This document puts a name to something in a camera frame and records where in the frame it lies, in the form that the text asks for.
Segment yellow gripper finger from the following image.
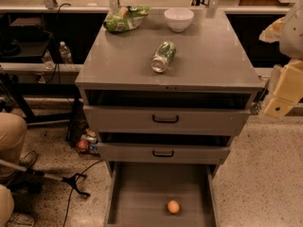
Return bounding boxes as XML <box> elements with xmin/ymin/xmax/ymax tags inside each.
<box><xmin>258</xmin><ymin>17</ymin><xmax>285</xmax><ymax>44</ymax></box>
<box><xmin>263</xmin><ymin>60</ymin><xmax>303</xmax><ymax>118</ymax></box>

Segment orange fruit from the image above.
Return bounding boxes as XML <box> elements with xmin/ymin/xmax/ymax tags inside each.
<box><xmin>167</xmin><ymin>201</ymin><xmax>180</xmax><ymax>215</ymax></box>

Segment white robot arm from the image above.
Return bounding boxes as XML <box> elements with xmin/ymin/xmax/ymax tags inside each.
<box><xmin>258</xmin><ymin>0</ymin><xmax>303</xmax><ymax>118</ymax></box>

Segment grey drawer cabinet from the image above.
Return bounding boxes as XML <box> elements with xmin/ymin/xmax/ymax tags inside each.
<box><xmin>75</xmin><ymin>7</ymin><xmax>265</xmax><ymax>178</ymax></box>

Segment grey open bottom drawer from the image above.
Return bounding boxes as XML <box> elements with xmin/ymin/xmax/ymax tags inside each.
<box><xmin>104</xmin><ymin>163</ymin><xmax>220</xmax><ymax>227</ymax></box>

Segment grey middle drawer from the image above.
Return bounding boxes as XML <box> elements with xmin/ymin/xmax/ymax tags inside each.
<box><xmin>98</xmin><ymin>143</ymin><xmax>230</xmax><ymax>165</ymax></box>

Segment grey top drawer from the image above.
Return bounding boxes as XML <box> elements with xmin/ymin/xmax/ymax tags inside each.
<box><xmin>83</xmin><ymin>106</ymin><xmax>250</xmax><ymax>136</ymax></box>

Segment white bowl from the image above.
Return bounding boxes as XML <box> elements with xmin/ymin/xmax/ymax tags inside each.
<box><xmin>164</xmin><ymin>8</ymin><xmax>194</xmax><ymax>32</ymax></box>

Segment green soda can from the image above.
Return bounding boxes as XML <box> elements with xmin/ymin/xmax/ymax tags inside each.
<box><xmin>151</xmin><ymin>41</ymin><xmax>176</xmax><ymax>73</ymax></box>

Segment green chip bag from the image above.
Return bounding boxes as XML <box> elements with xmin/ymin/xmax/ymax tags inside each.
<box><xmin>103</xmin><ymin>6</ymin><xmax>151</xmax><ymax>33</ymax></box>

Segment silver can on floor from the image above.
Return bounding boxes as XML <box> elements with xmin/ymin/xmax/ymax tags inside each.
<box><xmin>80</xmin><ymin>134</ymin><xmax>98</xmax><ymax>144</ymax></box>

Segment clear water bottle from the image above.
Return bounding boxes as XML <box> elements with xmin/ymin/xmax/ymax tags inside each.
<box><xmin>59</xmin><ymin>42</ymin><xmax>73</xmax><ymax>64</ymax></box>
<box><xmin>42</xmin><ymin>50</ymin><xmax>55</xmax><ymax>70</ymax></box>

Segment red apple on floor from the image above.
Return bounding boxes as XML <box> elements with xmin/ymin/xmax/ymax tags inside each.
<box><xmin>77</xmin><ymin>140</ymin><xmax>89</xmax><ymax>152</ymax></box>

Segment grabber reacher tool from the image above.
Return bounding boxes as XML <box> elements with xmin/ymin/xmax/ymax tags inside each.
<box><xmin>0</xmin><ymin>160</ymin><xmax>90</xmax><ymax>197</ymax></box>

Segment black side table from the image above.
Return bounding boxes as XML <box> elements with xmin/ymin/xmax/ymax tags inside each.
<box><xmin>1</xmin><ymin>14</ymin><xmax>80</xmax><ymax>124</ymax></box>

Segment grey sneaker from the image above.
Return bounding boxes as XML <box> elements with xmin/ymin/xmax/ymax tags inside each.
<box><xmin>19</xmin><ymin>150</ymin><xmax>38</xmax><ymax>167</ymax></box>

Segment person leg beige trousers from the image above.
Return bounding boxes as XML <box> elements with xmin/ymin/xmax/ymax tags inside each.
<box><xmin>0</xmin><ymin>112</ymin><xmax>28</xmax><ymax>184</ymax></box>

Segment person knee beige trousers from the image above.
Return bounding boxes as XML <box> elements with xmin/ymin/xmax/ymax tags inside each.
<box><xmin>0</xmin><ymin>184</ymin><xmax>14</xmax><ymax>227</ymax></box>

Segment black floor cable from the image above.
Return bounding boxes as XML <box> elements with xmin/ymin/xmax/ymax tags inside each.
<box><xmin>62</xmin><ymin>159</ymin><xmax>103</xmax><ymax>227</ymax></box>

